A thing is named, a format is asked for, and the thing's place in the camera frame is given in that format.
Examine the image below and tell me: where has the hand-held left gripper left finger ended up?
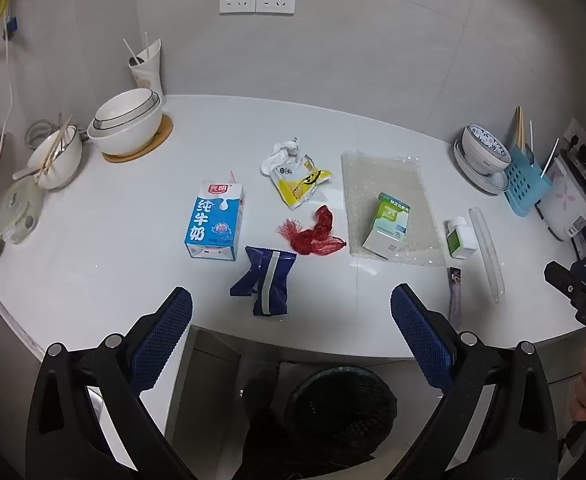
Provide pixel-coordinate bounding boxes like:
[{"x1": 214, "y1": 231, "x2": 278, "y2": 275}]
[{"x1": 24, "y1": 286, "x2": 196, "y2": 480}]

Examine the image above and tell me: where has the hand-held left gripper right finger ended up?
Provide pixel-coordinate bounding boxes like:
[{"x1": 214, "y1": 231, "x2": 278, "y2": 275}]
[{"x1": 390, "y1": 283, "x2": 572, "y2": 480}]

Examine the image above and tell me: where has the purple sachet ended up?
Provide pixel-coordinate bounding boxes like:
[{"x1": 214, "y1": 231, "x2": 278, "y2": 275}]
[{"x1": 447, "y1": 267, "x2": 466, "y2": 332}]

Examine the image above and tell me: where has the clear plastic tube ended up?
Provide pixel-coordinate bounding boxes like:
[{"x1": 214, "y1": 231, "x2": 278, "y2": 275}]
[{"x1": 467, "y1": 207, "x2": 505, "y2": 304}]

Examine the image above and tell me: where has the white pill bottle green label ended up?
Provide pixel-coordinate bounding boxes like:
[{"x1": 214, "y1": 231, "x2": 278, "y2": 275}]
[{"x1": 445, "y1": 216, "x2": 479, "y2": 260}]

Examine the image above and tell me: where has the black trash bin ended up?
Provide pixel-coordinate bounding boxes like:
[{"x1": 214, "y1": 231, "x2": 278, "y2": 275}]
[{"x1": 283, "y1": 367, "x2": 398, "y2": 457}]

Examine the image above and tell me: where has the green white medicine box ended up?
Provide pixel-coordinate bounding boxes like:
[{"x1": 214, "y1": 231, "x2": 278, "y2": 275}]
[{"x1": 362, "y1": 192, "x2": 412, "y2": 260}]

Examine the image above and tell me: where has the dark blue wrapper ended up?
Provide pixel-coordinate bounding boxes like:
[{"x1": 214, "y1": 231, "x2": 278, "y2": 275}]
[{"x1": 229, "y1": 245, "x2": 298, "y2": 317}]

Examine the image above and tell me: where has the blue milk carton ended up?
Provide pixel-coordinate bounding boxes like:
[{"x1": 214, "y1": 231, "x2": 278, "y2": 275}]
[{"x1": 183, "y1": 170, "x2": 245, "y2": 262}]

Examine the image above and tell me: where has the red mesh bag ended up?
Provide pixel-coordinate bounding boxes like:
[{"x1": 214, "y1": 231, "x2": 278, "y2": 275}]
[{"x1": 276, "y1": 204, "x2": 348, "y2": 257}]

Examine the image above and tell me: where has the bubble wrap sheet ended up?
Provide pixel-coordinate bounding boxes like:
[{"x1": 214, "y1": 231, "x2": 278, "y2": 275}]
[{"x1": 341, "y1": 150, "x2": 446, "y2": 267}]

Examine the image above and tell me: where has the yellow snack packet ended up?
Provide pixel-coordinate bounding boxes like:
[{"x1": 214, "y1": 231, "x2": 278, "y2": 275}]
[{"x1": 269, "y1": 154, "x2": 335, "y2": 210}]

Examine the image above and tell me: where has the white tissue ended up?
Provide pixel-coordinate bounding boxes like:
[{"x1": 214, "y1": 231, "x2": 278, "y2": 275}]
[{"x1": 260, "y1": 136, "x2": 305, "y2": 177}]

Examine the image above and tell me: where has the grey cabinet door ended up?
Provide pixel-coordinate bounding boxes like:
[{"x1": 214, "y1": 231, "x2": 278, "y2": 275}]
[{"x1": 163, "y1": 325, "x2": 247, "y2": 457}]

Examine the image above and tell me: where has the white floral rice cooker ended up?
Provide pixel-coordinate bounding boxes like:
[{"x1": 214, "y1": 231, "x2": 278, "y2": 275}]
[{"x1": 537, "y1": 147, "x2": 586, "y2": 241}]

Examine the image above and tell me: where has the blue cutlery holder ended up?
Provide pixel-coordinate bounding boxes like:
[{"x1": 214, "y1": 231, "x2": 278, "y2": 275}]
[{"x1": 502, "y1": 147, "x2": 554, "y2": 217}]

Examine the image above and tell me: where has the blue striped plate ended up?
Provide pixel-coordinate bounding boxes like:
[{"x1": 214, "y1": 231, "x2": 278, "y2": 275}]
[{"x1": 452, "y1": 139, "x2": 514, "y2": 196}]

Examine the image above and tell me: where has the floral bowl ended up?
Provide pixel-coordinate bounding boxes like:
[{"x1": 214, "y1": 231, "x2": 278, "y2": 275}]
[{"x1": 462, "y1": 123, "x2": 513, "y2": 162}]

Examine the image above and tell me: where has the plain white bowl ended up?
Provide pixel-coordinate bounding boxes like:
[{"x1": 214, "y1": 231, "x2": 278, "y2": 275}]
[{"x1": 26, "y1": 125, "x2": 83, "y2": 190}]

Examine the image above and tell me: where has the white bowl dark rim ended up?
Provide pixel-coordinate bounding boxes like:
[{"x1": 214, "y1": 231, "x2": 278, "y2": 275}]
[
  {"x1": 93, "y1": 87, "x2": 160, "y2": 132},
  {"x1": 87, "y1": 96, "x2": 164, "y2": 156}
]

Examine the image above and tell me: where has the round wooden coaster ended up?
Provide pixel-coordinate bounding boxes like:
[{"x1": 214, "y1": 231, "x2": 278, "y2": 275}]
[{"x1": 102, "y1": 113, "x2": 174, "y2": 164}]

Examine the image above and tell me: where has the metal spoon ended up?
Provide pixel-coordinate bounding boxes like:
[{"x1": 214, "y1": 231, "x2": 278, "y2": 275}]
[{"x1": 12, "y1": 166, "x2": 49, "y2": 182}]

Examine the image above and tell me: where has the wooden chopstick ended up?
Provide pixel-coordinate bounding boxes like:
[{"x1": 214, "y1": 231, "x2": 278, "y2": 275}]
[
  {"x1": 34, "y1": 120, "x2": 66, "y2": 184},
  {"x1": 37, "y1": 114, "x2": 74, "y2": 183}
]

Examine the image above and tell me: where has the white paper cup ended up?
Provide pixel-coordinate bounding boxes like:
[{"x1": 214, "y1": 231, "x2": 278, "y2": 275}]
[{"x1": 128, "y1": 39, "x2": 163, "y2": 97}]

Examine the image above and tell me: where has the grey coiled cable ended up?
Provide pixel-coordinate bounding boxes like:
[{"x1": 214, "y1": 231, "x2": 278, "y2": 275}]
[{"x1": 25, "y1": 119, "x2": 62, "y2": 152}]

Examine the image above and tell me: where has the white cable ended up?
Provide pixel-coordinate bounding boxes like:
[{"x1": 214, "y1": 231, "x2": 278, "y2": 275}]
[{"x1": 0, "y1": 35, "x2": 17, "y2": 173}]

